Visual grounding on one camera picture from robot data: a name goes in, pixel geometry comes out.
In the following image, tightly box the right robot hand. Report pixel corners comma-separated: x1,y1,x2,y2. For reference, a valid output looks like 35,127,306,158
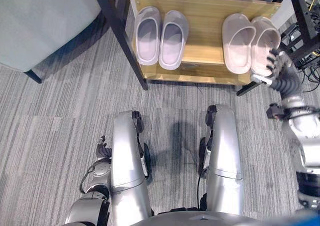
250,49,302,97

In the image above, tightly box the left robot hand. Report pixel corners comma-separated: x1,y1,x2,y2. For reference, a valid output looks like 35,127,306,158
95,135,113,160

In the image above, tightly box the beige slipper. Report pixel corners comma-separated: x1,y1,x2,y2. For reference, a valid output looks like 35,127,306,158
250,16,282,78
222,13,257,75

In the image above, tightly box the black metal equipment rack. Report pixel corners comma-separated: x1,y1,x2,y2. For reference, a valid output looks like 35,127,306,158
279,0,320,69

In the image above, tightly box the left silver robot leg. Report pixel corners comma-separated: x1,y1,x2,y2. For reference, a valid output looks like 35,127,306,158
109,110,154,226

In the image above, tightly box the silver robot leg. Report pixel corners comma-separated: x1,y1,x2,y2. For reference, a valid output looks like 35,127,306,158
109,110,154,226
198,104,245,216

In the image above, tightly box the right silver robot leg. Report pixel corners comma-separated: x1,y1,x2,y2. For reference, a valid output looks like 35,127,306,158
198,104,245,216

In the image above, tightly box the lilac slipper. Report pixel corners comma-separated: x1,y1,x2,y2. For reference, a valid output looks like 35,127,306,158
134,6,162,67
158,9,189,71

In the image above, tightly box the silver robot torso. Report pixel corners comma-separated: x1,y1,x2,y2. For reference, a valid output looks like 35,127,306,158
134,210,320,226

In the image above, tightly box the grey upholstered chair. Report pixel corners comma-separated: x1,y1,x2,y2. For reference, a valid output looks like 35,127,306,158
0,0,111,85

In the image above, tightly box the black cable bundle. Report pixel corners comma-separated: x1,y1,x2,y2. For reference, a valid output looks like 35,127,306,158
282,23,320,93

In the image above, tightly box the wooden shoe rack black frame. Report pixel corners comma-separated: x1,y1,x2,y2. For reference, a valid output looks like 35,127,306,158
91,0,320,97

